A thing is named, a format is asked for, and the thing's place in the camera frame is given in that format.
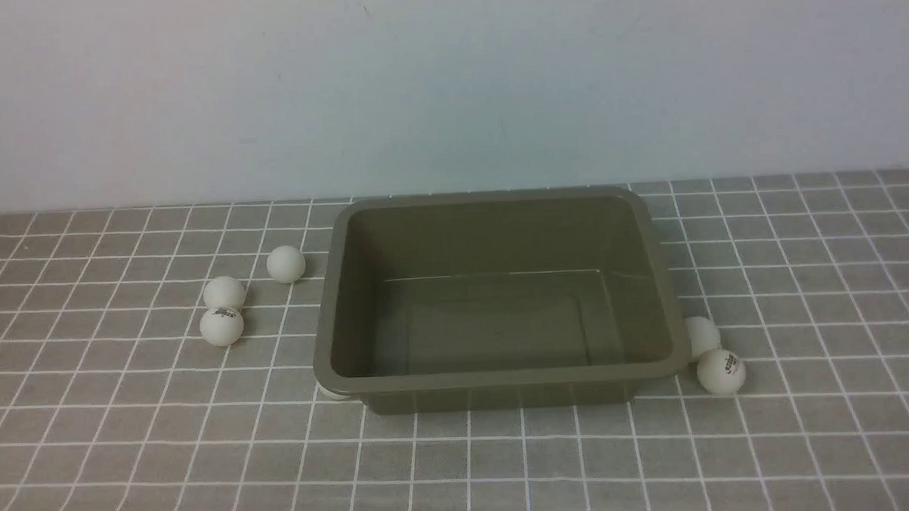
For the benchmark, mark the olive green plastic bin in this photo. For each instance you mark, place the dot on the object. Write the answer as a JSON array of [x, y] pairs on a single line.
[[497, 300]]

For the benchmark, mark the white printed ping-pong ball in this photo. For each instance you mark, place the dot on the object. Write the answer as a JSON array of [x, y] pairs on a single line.
[[721, 372], [221, 326]]

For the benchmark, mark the grey checkered tablecloth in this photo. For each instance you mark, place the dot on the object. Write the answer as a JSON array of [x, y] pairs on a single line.
[[110, 399]]

